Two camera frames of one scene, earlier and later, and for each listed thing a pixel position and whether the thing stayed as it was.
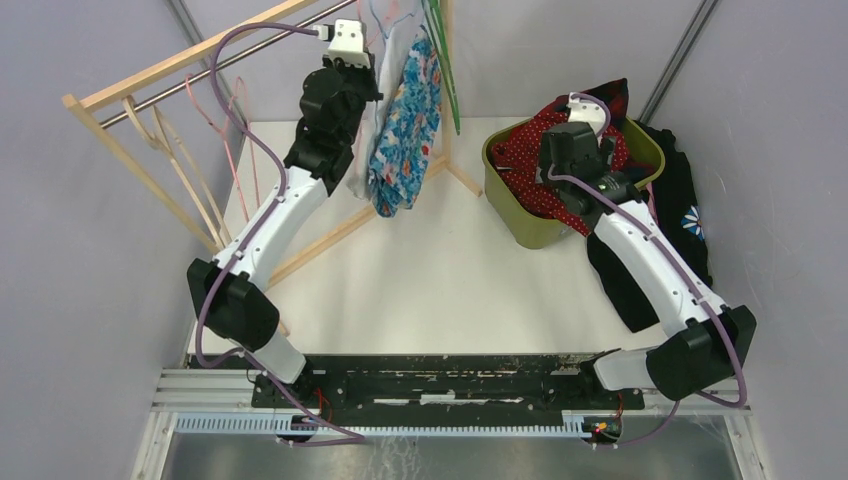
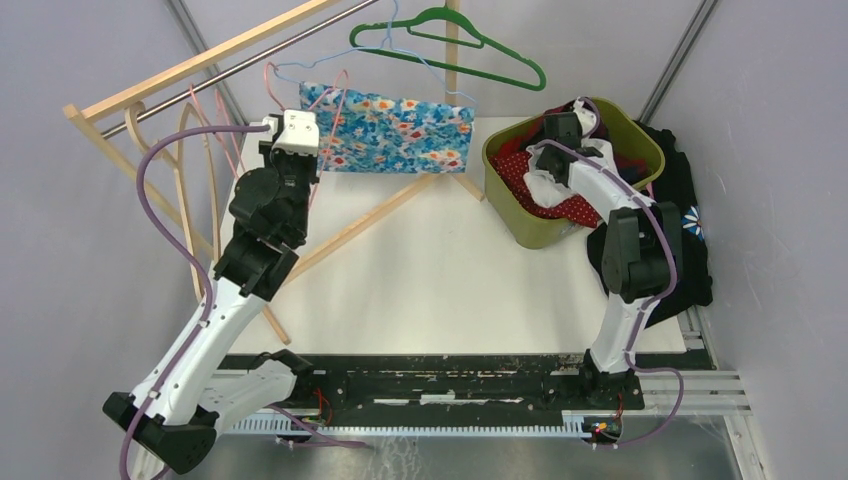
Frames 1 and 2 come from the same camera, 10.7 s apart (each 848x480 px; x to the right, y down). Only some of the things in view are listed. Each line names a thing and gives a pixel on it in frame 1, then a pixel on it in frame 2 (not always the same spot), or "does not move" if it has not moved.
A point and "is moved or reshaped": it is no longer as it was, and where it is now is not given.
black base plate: [444, 383] does not move
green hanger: [432, 10] to [482, 41]
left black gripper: [368, 74] to [311, 161]
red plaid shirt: [615, 95] to [518, 134]
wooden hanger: [161, 136] to [175, 162]
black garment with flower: [680, 217] does not move
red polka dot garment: [517, 158] is moved or reshaped
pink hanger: [390, 18] is moved or reshaped
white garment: [394, 51] to [543, 187]
